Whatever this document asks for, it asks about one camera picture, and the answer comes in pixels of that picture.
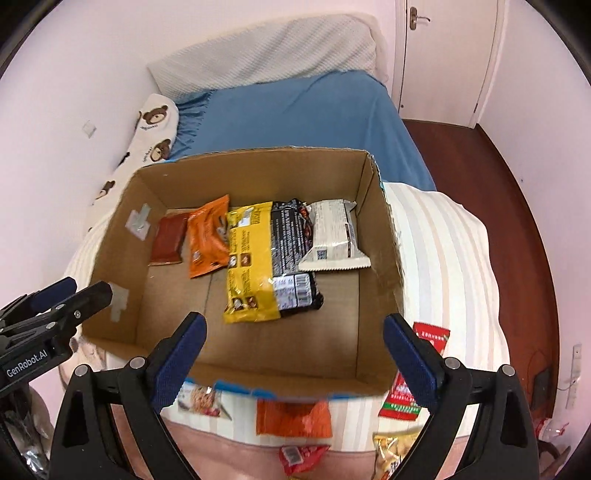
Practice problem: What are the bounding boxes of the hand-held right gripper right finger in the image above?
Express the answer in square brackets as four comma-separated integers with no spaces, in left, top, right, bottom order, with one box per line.
[383,313,541,480]

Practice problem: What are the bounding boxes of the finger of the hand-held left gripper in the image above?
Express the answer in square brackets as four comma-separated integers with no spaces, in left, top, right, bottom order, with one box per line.
[0,277,77,325]
[0,281,114,352]

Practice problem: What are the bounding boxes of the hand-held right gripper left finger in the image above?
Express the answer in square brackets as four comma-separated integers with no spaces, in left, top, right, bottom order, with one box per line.
[48,311,208,480]

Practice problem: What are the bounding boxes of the white snack packet with picture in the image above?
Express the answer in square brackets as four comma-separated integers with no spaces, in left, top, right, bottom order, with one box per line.
[178,381,233,420]

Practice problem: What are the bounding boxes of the red snack packet green stripe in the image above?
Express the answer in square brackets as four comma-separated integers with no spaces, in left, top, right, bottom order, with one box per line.
[378,322,451,422]

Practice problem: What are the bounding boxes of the golden bun snack packet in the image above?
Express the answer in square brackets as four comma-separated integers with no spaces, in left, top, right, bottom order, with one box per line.
[372,425,423,480]

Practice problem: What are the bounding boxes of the cardboard box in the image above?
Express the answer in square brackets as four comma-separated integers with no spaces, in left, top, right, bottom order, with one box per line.
[82,147,407,400]

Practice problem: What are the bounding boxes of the plain orange snack packet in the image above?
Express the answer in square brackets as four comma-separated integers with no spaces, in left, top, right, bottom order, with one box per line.
[255,399,333,438]

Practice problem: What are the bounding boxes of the small red snack packet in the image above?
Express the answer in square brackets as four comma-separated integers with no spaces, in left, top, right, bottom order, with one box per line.
[278,444,331,477]

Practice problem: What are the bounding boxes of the cat plush toy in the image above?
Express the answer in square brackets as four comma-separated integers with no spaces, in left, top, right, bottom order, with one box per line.
[69,335,106,370]

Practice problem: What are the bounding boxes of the dark red snack packet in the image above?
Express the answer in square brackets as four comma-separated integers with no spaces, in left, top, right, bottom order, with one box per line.
[148,212,191,266]

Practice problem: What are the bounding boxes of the striped pink blanket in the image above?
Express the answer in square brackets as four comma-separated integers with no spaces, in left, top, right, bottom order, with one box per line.
[60,182,511,480]

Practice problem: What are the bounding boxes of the yellow snack packet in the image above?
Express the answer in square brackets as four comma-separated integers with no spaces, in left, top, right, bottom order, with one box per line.
[223,202,281,325]

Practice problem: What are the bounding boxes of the orange snack packet with picture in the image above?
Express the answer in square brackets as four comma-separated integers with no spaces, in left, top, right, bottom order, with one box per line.
[186,194,232,279]

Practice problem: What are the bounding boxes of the cream snack packet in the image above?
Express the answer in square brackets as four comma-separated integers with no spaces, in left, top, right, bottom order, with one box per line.
[298,199,371,273]

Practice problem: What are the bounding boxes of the black snack packet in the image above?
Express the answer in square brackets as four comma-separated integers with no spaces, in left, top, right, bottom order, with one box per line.
[269,198,325,317]

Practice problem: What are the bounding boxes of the white bear print pillow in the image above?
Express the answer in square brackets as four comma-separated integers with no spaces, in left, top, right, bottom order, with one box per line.
[90,93,180,232]

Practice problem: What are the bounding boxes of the blue bed sheet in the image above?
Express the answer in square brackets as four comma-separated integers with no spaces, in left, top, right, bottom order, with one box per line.
[166,69,437,192]

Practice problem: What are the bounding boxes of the white door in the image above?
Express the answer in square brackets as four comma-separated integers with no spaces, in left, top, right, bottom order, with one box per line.
[390,0,506,127]

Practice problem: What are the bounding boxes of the grey quilted pillow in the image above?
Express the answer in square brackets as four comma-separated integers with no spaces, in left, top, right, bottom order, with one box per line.
[147,13,389,102]

